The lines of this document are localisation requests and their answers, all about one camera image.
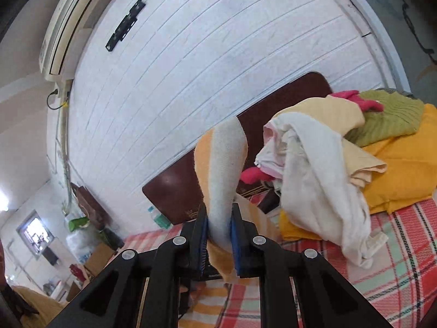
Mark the green label water bottle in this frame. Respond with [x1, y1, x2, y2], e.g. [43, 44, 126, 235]
[147, 206, 172, 230]

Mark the yellow garment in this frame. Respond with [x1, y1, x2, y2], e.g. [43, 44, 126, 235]
[280, 104, 436, 238]

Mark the cream white garment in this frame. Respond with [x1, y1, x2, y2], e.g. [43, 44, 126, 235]
[255, 96, 387, 269]

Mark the brown paper bag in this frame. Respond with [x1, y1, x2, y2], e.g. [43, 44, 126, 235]
[70, 182, 112, 231]

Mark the olive green knit garment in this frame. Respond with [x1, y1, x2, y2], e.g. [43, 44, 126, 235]
[345, 89, 424, 147]

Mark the black wall bracket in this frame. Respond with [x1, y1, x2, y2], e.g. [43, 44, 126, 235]
[105, 0, 146, 52]

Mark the white plastic bag bundle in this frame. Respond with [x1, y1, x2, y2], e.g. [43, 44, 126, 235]
[66, 225, 102, 264]

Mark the green leafy bag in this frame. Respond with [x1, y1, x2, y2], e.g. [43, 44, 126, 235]
[68, 217, 90, 233]

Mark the orange white striped sweater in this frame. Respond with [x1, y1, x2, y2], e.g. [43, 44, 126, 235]
[177, 116, 274, 328]

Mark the red plaid bed sheet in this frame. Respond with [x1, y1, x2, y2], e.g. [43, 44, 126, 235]
[121, 197, 437, 328]

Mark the left side cardboard box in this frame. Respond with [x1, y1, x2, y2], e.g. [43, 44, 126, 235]
[84, 243, 116, 276]

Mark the red thermos jug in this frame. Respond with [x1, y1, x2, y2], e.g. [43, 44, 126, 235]
[69, 263, 87, 283]

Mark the white air conditioner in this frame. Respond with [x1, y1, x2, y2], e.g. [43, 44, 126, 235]
[39, 0, 93, 81]

